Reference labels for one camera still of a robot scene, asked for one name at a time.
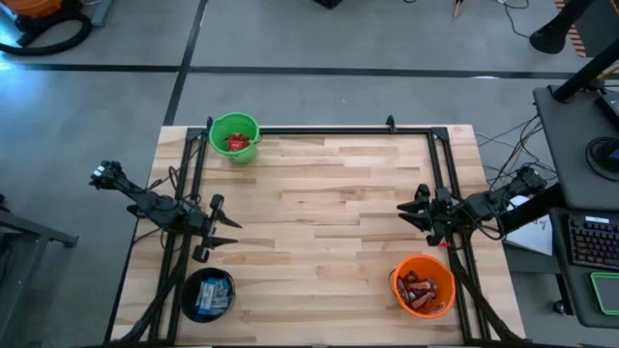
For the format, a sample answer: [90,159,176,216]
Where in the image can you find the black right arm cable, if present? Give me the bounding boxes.
[462,200,508,242]

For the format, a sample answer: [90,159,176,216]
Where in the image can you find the black floor cables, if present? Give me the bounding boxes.
[476,114,557,197]

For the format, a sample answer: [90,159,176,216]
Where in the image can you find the black monitor pole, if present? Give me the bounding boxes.
[552,38,619,103]

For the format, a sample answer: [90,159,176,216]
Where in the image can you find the orange vacuum cleaner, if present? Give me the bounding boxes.
[0,0,65,19]

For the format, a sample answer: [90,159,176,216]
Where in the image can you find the gray floor box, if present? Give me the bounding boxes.
[91,0,113,28]

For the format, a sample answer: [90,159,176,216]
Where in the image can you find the black plastic bucket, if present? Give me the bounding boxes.
[180,266,237,324]

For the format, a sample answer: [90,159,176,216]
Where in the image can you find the person's foot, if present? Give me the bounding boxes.
[529,0,596,55]

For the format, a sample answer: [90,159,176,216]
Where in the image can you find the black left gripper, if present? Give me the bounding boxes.
[186,192,243,265]

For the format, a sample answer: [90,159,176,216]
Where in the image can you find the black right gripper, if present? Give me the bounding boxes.
[396,183,465,247]

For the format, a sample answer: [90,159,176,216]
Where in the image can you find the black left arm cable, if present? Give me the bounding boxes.
[148,165,203,207]

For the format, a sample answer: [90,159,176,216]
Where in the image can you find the gray keyboard tray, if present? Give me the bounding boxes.
[548,207,619,330]

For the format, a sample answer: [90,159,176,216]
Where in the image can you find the gray metal cart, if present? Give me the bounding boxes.
[0,192,79,348]

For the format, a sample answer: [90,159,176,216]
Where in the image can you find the green-edged pad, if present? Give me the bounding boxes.
[589,271,619,316]

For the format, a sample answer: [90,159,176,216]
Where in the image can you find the black backlit keyboard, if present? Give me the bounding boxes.
[566,215,619,271]

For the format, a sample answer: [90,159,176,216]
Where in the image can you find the orange striped mat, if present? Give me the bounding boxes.
[554,0,587,58]

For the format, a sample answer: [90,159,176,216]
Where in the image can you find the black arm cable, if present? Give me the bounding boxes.
[462,200,508,242]
[148,165,203,207]

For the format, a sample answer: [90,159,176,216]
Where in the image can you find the black aluminium frame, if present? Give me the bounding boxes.
[103,124,526,348]

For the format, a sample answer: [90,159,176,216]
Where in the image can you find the green plastic bucket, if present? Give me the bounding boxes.
[208,111,262,165]

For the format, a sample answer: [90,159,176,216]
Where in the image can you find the gray desk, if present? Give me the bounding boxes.
[533,84,619,212]

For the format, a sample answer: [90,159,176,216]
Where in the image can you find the round black stand base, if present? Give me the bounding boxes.
[585,135,619,183]

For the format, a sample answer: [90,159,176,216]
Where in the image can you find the orange plastic bucket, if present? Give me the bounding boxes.
[389,254,457,321]

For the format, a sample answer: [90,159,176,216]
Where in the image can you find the black vacuum hose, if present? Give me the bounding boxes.
[0,9,93,57]

